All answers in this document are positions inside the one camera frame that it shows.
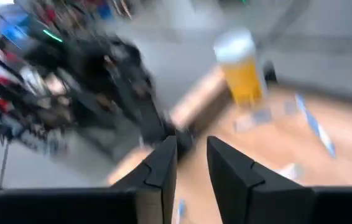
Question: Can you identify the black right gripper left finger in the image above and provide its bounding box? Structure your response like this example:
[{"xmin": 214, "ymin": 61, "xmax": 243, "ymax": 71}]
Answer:
[{"xmin": 109, "ymin": 135, "xmax": 178, "ymax": 224}]

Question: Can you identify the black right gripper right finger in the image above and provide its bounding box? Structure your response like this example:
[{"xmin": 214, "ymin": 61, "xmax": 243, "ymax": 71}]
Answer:
[{"xmin": 206, "ymin": 135, "xmax": 317, "ymax": 224}]

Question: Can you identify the blue and white toothbrush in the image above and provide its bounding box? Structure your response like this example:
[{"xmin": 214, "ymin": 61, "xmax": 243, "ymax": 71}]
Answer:
[{"xmin": 293, "ymin": 92, "xmax": 338, "ymax": 159}]

